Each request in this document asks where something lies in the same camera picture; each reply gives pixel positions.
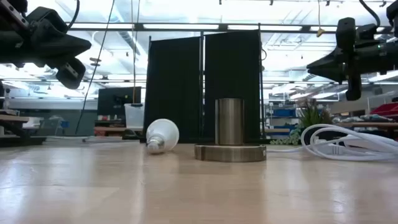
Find black computer monitor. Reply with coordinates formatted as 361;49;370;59
97;86;142;118

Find blue storage bin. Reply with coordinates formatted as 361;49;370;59
272;108;297;118

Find wooden shelf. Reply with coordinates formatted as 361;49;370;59
94;126;144;138

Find black right camera cable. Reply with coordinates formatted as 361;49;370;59
358;0;382;29

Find white lightbulb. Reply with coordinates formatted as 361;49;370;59
145;118;180;156

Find wooden workbench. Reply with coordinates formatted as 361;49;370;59
0;114;47;147

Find black camera cable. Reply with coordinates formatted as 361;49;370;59
358;0;382;29
67;0;81;31

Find translucent plastic container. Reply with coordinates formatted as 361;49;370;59
124;103;146;129

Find brushed metal lamp socket base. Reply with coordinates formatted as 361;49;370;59
194;98;267;163

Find black left camera cable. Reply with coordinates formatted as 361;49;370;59
67;0;81;31

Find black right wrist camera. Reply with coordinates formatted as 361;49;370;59
356;24;379;43

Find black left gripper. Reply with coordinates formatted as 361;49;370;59
0;29;93;90

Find white power cord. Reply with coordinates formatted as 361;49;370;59
266;123;398;162

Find black hanging cable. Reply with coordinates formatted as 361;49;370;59
74;0;116;135

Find potted green plant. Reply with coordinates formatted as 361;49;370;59
269;98;335;146

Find black dome-shaped object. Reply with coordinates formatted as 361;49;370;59
123;129;141;140

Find long wooden table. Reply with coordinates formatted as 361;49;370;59
334;122;398;131

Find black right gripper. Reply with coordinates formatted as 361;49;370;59
307;17;398;101

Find red storage bin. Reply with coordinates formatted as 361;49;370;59
369;102;398;119

